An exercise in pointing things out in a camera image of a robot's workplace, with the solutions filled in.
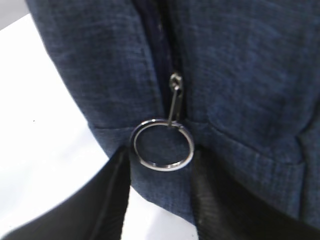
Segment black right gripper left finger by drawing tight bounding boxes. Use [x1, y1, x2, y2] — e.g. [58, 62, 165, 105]
[3, 148, 131, 240]

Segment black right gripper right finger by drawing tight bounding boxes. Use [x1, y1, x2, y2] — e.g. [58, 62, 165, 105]
[191, 146, 320, 240]

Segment dark blue lunch bag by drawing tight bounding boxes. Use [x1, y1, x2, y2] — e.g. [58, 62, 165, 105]
[26, 0, 320, 228]

